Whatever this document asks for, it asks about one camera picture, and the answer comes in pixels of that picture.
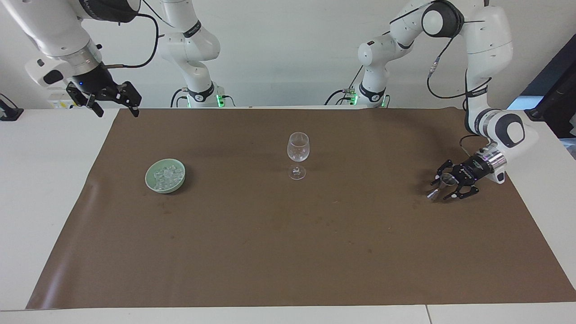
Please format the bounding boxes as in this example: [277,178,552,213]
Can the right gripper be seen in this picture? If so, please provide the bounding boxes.
[66,62,143,118]

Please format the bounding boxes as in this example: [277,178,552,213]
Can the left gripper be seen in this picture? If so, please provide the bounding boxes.
[430,155,494,201]

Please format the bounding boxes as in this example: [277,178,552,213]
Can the clear ice cubes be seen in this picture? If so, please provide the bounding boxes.
[152,165,181,188]

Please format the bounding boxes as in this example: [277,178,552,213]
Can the clear wine glass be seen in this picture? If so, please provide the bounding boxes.
[287,131,311,180]

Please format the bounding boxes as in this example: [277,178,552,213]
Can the silver metal jigger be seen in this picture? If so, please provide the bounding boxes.
[427,173,455,200]

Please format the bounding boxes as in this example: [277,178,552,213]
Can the white socket box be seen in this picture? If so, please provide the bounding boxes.
[47,88,81,110]

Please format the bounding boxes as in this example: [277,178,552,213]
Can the green ceramic bowl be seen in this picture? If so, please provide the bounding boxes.
[144,158,186,194]

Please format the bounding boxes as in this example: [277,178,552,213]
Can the black stand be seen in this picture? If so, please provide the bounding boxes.
[0,93,24,122]
[523,45,576,139]

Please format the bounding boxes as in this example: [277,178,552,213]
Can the black cable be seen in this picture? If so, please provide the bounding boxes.
[459,134,485,156]
[324,89,357,107]
[426,27,494,100]
[170,87,189,108]
[101,13,161,70]

